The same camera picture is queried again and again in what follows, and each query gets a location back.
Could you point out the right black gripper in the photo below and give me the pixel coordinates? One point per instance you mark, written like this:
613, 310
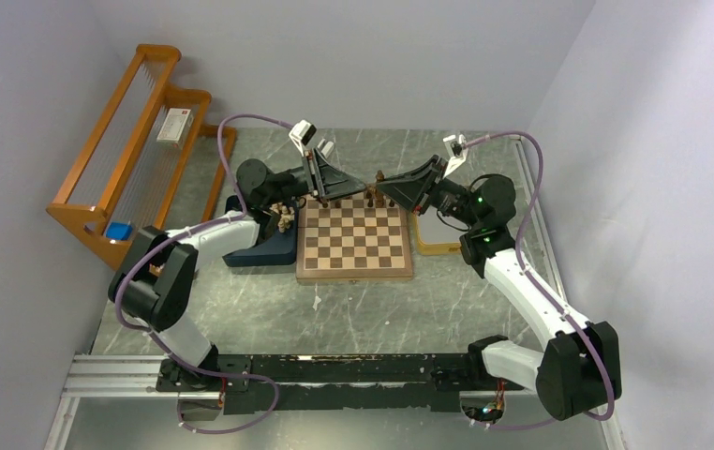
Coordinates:
411, 188

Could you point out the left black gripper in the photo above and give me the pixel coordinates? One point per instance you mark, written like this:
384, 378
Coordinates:
325, 182

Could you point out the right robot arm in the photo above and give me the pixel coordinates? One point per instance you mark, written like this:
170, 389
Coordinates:
577, 369

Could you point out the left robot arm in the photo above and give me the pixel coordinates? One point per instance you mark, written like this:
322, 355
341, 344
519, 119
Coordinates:
151, 288

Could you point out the light wooden chess pieces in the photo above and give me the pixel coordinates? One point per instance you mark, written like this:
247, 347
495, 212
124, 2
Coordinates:
286, 216

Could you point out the wooden chess board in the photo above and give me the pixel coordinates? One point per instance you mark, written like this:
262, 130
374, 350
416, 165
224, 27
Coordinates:
353, 243

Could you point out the white plastic clip device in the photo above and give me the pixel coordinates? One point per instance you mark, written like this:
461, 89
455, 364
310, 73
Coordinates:
326, 147

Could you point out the yellow metal tin tray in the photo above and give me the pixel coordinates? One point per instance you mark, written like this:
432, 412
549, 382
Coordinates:
436, 235

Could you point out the blue plastic tray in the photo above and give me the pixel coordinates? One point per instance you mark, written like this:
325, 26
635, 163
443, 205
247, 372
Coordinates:
272, 247

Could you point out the white red small box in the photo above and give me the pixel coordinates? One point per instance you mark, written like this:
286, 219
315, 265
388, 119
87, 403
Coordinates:
176, 125

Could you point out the orange wooden rack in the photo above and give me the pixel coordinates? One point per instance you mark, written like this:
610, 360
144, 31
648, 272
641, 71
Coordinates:
122, 173

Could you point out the blue small box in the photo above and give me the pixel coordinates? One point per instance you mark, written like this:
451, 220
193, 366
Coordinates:
119, 231

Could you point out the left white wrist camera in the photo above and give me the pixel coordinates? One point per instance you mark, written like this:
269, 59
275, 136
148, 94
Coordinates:
301, 134

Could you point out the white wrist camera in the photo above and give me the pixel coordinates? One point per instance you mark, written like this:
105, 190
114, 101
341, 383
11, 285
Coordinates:
456, 147
301, 134

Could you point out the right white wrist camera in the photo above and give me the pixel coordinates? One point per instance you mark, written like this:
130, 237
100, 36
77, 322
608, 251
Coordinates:
456, 147

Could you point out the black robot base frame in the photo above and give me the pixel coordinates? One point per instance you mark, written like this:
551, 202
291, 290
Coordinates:
291, 382

